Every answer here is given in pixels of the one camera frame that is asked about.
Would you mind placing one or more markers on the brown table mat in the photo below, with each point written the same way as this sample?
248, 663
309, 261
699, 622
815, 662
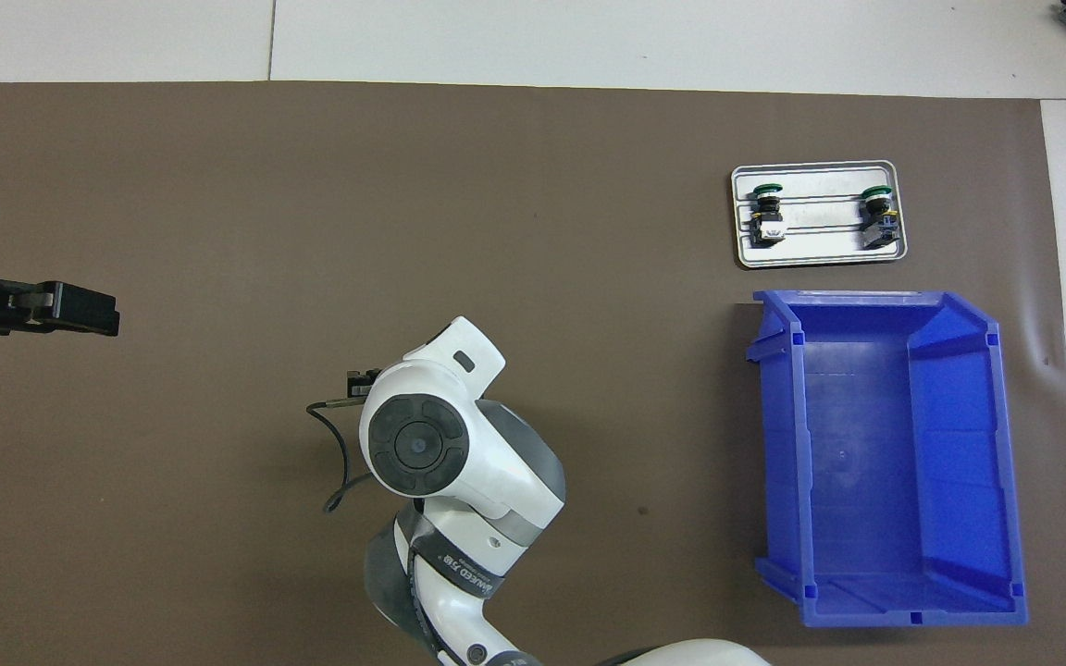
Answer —
311, 185

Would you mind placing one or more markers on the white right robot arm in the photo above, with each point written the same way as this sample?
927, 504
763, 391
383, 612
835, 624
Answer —
496, 462

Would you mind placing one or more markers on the grey metal tray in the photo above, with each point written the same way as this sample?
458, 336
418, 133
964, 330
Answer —
820, 259

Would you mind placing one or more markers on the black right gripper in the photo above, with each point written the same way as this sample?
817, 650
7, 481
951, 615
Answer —
362, 381

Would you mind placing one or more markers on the green push button switch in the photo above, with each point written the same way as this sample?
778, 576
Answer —
766, 217
879, 220

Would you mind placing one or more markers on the blue plastic storage bin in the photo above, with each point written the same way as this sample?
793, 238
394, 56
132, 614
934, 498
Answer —
866, 481

